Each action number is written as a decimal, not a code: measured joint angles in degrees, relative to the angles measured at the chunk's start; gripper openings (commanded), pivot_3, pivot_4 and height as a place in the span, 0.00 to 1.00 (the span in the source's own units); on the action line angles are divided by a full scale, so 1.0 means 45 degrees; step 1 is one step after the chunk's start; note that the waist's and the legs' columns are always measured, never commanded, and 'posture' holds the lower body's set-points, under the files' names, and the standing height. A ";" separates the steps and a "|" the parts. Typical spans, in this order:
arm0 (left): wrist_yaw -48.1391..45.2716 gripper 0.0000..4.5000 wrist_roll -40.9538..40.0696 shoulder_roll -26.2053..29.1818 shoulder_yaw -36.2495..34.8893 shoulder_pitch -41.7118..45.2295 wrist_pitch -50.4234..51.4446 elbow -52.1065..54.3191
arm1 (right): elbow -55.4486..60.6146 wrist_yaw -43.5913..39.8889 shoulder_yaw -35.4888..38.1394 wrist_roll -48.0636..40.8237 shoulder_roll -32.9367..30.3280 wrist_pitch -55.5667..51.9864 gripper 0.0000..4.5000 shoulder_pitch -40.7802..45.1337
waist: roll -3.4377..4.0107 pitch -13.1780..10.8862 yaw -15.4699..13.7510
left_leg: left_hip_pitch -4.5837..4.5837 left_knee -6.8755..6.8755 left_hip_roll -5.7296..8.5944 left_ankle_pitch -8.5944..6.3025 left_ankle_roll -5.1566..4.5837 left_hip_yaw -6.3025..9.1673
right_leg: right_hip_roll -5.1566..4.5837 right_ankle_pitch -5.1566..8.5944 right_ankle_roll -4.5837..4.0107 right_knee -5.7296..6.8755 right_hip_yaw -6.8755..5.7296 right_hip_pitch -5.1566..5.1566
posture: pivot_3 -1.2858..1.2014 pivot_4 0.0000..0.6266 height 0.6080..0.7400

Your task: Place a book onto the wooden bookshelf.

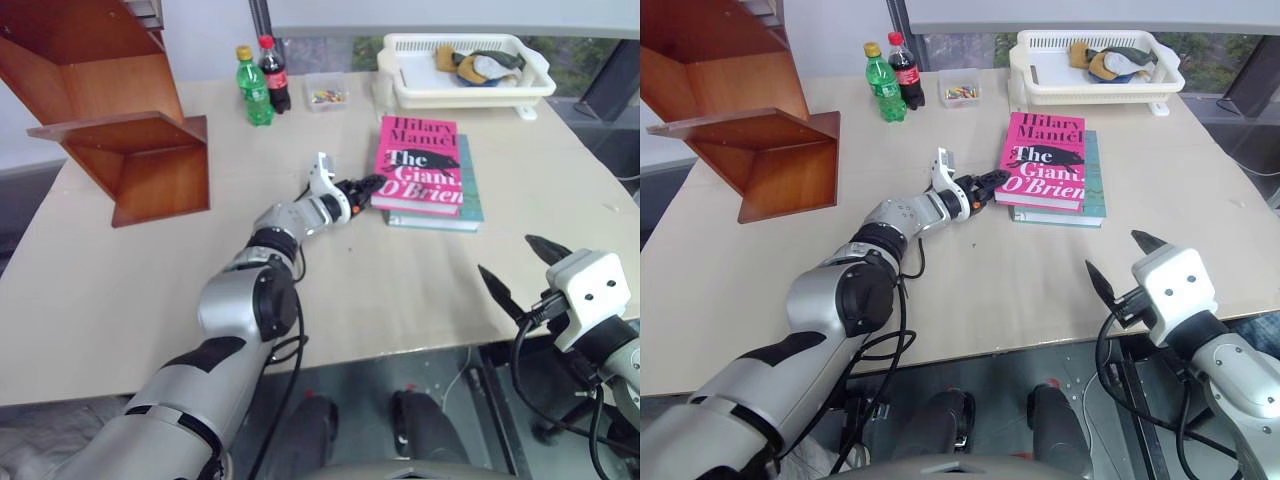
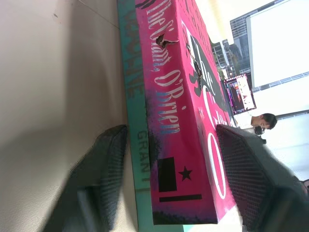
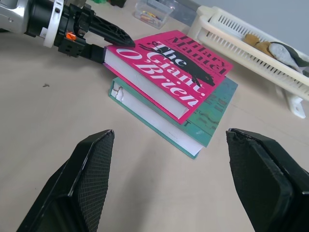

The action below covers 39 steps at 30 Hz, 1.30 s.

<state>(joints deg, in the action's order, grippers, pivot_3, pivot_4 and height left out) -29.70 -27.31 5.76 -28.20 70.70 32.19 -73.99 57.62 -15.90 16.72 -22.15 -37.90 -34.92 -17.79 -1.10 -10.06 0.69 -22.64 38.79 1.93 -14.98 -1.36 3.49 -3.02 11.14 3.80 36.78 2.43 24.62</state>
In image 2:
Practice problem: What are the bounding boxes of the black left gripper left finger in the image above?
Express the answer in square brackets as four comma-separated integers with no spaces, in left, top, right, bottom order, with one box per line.
[42,124,129,232]

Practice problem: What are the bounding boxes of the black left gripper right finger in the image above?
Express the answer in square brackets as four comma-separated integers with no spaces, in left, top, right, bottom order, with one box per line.
[215,124,309,232]

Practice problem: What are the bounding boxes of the pink hardcover book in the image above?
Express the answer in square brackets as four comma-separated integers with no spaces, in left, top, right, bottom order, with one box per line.
[134,0,239,225]

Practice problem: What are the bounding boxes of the teal hardcover book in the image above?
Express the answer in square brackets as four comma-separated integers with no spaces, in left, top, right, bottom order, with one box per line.
[116,0,194,232]

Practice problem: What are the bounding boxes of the person with dark hair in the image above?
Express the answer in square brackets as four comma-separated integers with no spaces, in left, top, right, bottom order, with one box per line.
[250,113,278,136]

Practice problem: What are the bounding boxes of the computer monitor with colourful screen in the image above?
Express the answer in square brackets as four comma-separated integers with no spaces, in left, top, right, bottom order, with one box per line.
[223,73,257,116]

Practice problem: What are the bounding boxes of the large white display board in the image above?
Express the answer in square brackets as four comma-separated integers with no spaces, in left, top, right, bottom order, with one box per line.
[245,0,309,90]

